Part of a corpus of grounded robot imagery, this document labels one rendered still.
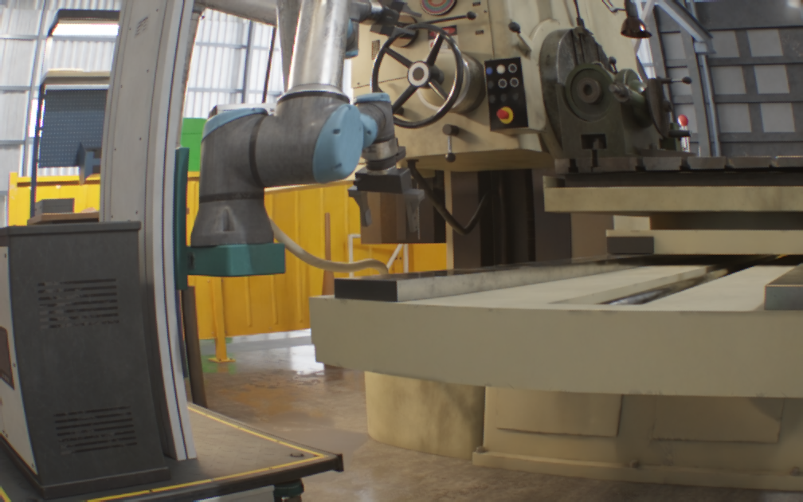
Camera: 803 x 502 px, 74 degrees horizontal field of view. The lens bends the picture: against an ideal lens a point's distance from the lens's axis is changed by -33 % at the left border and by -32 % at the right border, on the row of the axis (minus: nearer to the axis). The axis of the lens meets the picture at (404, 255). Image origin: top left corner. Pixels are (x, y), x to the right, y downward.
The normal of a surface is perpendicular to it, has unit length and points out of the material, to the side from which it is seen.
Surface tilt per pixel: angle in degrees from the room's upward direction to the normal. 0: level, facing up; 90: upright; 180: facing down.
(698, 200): 90
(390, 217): 90
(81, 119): 90
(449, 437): 90
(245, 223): 70
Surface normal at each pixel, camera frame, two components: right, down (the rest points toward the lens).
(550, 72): -0.67, -0.13
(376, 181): -0.49, 0.43
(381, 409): -0.83, 0.04
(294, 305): 0.73, 0.00
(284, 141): -0.26, -0.05
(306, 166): -0.19, 0.67
